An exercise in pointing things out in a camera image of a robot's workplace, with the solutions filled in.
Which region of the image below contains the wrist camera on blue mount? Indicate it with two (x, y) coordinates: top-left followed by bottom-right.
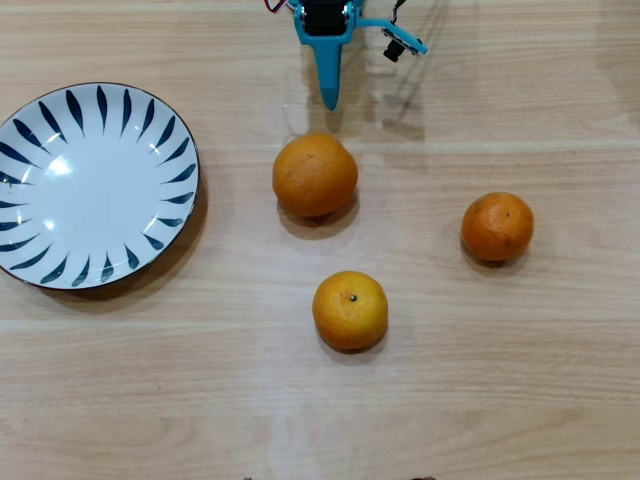
(357, 17), (430, 65)

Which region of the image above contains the white plate with blue strokes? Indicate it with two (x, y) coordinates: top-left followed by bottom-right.
(0, 82), (201, 291)

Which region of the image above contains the yellowish orange with dark stem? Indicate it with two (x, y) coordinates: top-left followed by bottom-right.
(311, 270), (390, 351)

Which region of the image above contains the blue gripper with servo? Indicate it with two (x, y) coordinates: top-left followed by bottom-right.
(289, 0), (366, 112)

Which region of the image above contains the small deep orange mandarin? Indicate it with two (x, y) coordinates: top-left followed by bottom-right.
(460, 191), (535, 263)

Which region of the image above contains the large round orange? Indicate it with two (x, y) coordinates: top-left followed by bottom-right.
(272, 131), (359, 219)

